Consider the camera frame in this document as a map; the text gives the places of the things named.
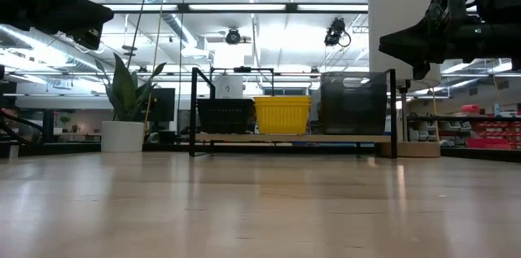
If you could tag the grey translucent plastic bin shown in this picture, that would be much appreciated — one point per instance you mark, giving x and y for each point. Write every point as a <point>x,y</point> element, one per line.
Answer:
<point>352,107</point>

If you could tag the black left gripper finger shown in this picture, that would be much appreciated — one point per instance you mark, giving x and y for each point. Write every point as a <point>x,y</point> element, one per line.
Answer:
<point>85,16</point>

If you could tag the black background monitor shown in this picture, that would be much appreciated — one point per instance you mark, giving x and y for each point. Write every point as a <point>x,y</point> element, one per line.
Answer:
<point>165,105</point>

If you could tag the yellow slotted plastic basket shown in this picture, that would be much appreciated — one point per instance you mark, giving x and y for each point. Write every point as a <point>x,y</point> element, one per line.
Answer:
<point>282,117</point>

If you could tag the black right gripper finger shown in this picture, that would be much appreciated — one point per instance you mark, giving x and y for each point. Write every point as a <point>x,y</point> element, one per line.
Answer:
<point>411,44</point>

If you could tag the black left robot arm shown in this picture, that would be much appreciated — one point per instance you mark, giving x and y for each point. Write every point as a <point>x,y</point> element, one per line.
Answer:
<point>10,10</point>

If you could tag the snake plant in white pot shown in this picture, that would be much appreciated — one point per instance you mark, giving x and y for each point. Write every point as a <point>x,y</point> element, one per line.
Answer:
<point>122,136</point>

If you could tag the round black ceiling fixture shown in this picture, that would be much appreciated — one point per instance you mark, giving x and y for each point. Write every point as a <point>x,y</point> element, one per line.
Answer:
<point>233,36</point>

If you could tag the black overhead crossbar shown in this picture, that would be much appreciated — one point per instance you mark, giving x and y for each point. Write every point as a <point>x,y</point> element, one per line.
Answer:
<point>232,7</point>

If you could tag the white canister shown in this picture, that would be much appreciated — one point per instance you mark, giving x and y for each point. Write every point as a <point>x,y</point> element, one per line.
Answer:
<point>228,87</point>

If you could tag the black overhead camera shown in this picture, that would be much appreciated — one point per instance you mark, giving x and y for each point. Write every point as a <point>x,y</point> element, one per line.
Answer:
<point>335,32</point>

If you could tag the wooden shelf black metal legs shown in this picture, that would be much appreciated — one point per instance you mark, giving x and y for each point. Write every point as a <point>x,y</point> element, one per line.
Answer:
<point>285,138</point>

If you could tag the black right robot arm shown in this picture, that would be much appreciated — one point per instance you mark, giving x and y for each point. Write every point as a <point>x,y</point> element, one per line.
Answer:
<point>504,42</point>

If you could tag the black slotted plastic basket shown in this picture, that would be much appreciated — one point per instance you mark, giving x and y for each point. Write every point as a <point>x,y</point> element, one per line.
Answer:
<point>226,117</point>

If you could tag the red storage bin rack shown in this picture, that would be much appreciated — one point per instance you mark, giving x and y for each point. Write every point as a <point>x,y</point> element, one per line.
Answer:
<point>488,132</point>

